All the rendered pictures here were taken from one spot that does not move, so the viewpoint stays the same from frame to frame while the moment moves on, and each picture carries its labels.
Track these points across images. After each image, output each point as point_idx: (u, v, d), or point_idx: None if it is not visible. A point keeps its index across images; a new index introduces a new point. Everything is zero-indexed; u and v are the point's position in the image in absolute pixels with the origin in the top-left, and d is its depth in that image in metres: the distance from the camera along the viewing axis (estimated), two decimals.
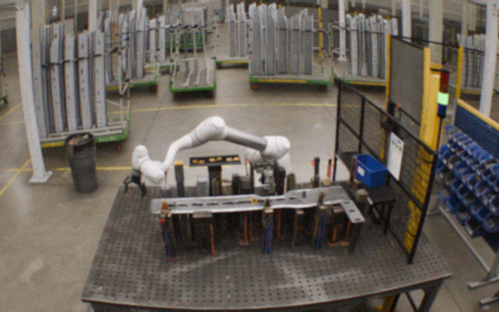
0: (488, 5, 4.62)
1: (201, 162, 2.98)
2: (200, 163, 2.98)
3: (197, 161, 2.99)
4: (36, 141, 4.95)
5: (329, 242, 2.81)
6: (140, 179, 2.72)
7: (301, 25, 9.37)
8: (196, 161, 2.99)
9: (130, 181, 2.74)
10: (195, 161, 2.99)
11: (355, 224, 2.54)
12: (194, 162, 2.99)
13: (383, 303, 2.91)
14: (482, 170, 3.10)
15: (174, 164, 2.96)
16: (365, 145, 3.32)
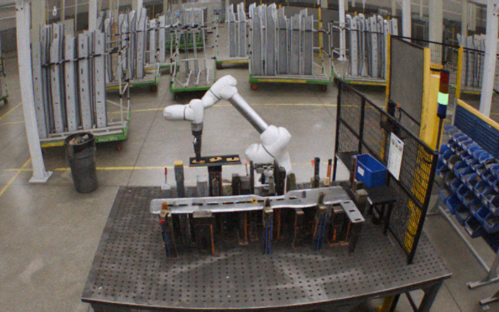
0: (488, 5, 4.62)
1: (201, 162, 2.98)
2: (200, 163, 2.98)
3: None
4: (36, 141, 4.95)
5: (329, 242, 2.81)
6: None
7: (301, 25, 9.37)
8: (196, 161, 2.99)
9: (197, 143, 2.92)
10: (195, 161, 2.99)
11: (355, 224, 2.54)
12: (194, 162, 2.99)
13: (383, 303, 2.91)
14: (482, 170, 3.10)
15: (174, 164, 2.96)
16: (365, 145, 3.32)
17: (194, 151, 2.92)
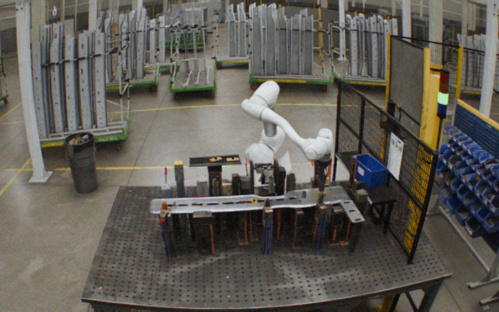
0: (488, 5, 4.62)
1: (325, 192, 2.86)
2: (325, 192, 2.85)
3: None
4: (36, 141, 4.95)
5: (329, 242, 2.81)
6: None
7: (301, 25, 9.37)
8: (319, 192, 2.86)
9: None
10: (319, 192, 2.86)
11: (355, 224, 2.54)
12: (318, 193, 2.85)
13: (383, 303, 2.91)
14: (482, 170, 3.10)
15: (174, 164, 2.96)
16: (365, 145, 3.32)
17: (322, 182, 2.79)
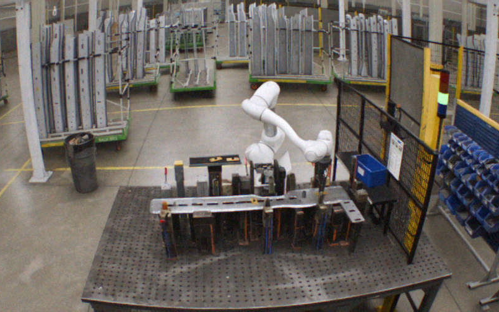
0: (488, 5, 4.62)
1: (324, 193, 2.87)
2: (324, 194, 2.86)
3: None
4: (36, 141, 4.95)
5: (329, 242, 2.81)
6: None
7: (301, 25, 9.37)
8: None
9: None
10: (319, 194, 2.86)
11: (355, 224, 2.54)
12: (317, 195, 2.85)
13: (383, 303, 2.91)
14: (482, 170, 3.10)
15: (174, 164, 2.96)
16: (365, 145, 3.32)
17: (322, 184, 2.79)
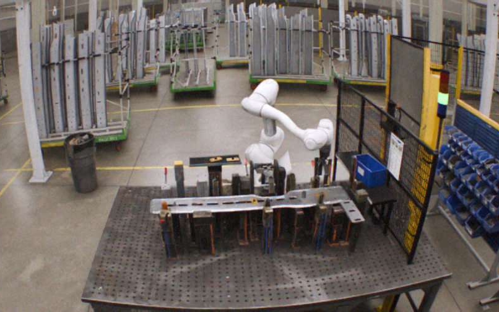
0: (488, 5, 4.62)
1: (324, 195, 2.87)
2: (324, 195, 2.86)
3: None
4: (36, 141, 4.95)
5: (329, 242, 2.81)
6: None
7: (301, 25, 9.37)
8: None
9: None
10: None
11: (355, 224, 2.54)
12: (317, 196, 2.86)
13: (383, 303, 2.91)
14: (482, 170, 3.10)
15: (174, 164, 2.96)
16: (365, 145, 3.32)
17: (326, 173, 2.71)
